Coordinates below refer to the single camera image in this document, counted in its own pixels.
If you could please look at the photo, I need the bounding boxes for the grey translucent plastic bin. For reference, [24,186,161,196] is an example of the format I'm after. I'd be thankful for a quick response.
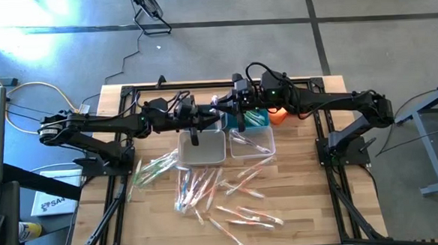
[176,128,228,167]

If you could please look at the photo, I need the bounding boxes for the white printed box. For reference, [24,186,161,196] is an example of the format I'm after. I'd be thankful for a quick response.
[28,168,86,218]

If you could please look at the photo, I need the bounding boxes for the black floor fan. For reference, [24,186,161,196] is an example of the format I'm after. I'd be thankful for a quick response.
[124,0,173,38]

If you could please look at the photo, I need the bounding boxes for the black diagonal bar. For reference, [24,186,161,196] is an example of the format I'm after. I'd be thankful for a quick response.
[1,158,84,206]

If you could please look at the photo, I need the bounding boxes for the clear plastic bin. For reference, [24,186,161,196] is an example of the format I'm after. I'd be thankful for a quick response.
[227,126,278,161]

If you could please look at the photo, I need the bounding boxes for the orange bin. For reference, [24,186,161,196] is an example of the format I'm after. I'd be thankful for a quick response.
[268,107,290,127]

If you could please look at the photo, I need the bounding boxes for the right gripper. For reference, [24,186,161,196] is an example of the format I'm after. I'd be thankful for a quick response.
[210,72,261,136]

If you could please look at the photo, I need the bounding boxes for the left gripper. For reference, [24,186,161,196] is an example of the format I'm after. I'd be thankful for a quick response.
[172,93,224,148]

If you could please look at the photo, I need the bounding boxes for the black table clamp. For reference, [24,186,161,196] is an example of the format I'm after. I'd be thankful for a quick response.
[154,74,169,90]

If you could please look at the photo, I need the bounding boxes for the yellow can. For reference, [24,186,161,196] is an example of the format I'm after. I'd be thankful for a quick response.
[17,220,44,244]

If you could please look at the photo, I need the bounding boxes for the black floor cable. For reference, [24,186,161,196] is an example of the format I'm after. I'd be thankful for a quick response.
[75,28,147,108]

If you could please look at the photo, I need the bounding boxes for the yellow cable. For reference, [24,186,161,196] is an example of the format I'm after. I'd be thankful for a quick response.
[3,79,84,136]

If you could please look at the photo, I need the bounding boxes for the teal plastic bin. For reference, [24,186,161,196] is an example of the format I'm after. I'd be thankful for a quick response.
[225,106,269,130]

